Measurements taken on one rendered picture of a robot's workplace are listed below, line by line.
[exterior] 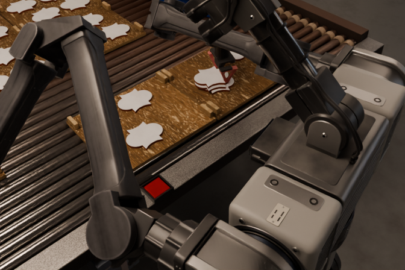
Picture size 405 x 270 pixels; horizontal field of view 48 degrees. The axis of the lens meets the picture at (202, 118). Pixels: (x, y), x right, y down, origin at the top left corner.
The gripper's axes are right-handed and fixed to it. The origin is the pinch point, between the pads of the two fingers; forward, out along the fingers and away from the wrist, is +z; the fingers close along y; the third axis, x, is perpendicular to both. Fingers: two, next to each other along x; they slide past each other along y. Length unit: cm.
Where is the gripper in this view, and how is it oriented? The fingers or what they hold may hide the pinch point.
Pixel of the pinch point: (222, 73)
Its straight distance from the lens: 178.2
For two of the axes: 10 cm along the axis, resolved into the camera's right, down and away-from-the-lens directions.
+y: 3.5, 6.4, -6.8
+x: 9.4, -2.6, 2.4
